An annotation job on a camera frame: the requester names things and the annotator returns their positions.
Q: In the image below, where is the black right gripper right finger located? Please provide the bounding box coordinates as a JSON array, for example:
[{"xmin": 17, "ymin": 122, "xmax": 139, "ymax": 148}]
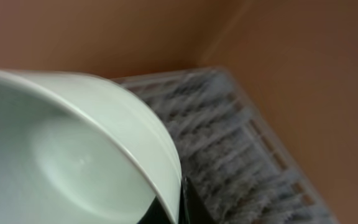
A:
[{"xmin": 178, "ymin": 176, "xmax": 216, "ymax": 224}]

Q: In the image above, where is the grey plastic dishwasher rack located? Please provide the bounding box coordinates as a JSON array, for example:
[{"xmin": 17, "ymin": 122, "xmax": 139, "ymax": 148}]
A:
[{"xmin": 117, "ymin": 67, "xmax": 337, "ymax": 224}]

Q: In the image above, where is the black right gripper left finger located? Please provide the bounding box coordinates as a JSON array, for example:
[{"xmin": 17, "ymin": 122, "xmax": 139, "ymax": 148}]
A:
[{"xmin": 138, "ymin": 197, "xmax": 170, "ymax": 224}]

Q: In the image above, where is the mint green bowl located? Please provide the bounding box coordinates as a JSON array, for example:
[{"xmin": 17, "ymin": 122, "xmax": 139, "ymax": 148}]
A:
[{"xmin": 0, "ymin": 70, "xmax": 181, "ymax": 223}]

